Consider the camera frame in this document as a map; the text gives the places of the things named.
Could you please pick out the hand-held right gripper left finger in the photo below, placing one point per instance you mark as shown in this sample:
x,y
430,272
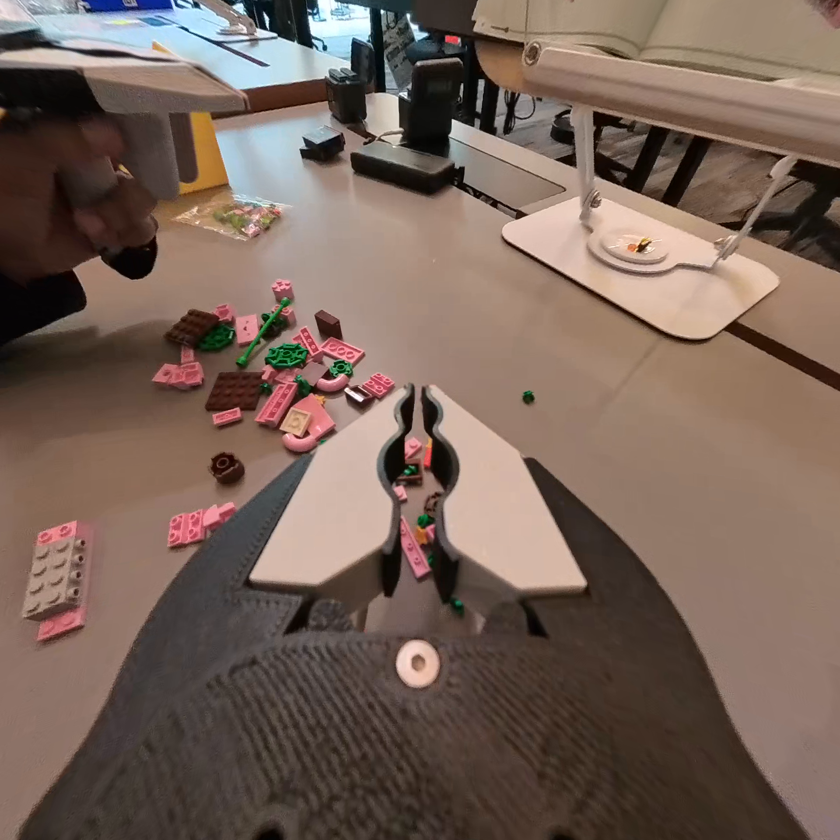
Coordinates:
x,y
328,525

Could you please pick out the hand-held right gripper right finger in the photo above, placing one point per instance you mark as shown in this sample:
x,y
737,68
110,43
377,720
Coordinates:
x,y
512,525

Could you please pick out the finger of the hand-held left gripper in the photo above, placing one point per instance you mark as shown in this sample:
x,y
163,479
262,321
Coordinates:
x,y
164,88

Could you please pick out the grey studded toy brick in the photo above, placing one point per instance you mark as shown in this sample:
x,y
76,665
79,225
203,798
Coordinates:
x,y
52,577

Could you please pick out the pink and grey brick assembly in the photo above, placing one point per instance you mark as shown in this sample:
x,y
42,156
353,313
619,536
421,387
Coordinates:
x,y
56,630

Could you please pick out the instruction booklet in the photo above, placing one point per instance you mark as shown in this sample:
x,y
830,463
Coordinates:
x,y
590,26

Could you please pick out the person's left forearm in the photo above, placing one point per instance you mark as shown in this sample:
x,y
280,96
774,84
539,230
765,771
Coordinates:
x,y
33,308

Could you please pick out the person's left hand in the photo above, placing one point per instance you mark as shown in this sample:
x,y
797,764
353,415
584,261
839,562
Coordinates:
x,y
52,197

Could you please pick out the large yellow bin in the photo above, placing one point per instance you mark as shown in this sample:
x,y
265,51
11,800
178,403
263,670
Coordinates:
x,y
207,157

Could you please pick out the dark brown small round piece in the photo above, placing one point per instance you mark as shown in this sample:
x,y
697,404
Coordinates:
x,y
433,504

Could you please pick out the clear plastic packet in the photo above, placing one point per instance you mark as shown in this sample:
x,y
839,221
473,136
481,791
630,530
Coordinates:
x,y
229,216

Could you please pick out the cream square toy plate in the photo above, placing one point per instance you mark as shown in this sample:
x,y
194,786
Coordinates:
x,y
295,422

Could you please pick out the brown round toy brick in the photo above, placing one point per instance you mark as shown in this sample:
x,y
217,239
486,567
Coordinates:
x,y
226,467

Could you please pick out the brown rectangular toy brick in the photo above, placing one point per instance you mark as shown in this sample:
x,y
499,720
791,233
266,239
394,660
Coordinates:
x,y
358,396

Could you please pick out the brown flat toy tile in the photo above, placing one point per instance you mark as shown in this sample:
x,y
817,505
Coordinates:
x,y
313,373

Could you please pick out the brown studded plate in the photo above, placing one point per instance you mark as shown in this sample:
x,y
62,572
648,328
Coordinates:
x,y
190,327
233,390

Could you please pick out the small black box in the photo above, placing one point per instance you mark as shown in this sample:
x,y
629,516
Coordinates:
x,y
323,143

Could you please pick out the pile of pink toy bricks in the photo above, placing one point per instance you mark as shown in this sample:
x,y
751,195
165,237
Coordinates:
x,y
341,349

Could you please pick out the black cube device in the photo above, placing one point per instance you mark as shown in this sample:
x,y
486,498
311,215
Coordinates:
x,y
346,95

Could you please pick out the brown hollow box brick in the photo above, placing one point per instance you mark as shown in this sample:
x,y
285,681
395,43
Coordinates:
x,y
327,323

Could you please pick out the long green toy stem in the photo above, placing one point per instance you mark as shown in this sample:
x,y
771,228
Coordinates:
x,y
262,331

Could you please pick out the black flat device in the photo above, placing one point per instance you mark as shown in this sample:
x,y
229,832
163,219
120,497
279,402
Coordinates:
x,y
400,167

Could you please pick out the small dark toy piece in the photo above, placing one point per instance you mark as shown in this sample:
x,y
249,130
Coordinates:
x,y
645,246

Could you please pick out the small brown frame piece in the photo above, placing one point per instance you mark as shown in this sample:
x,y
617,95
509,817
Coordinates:
x,y
410,482

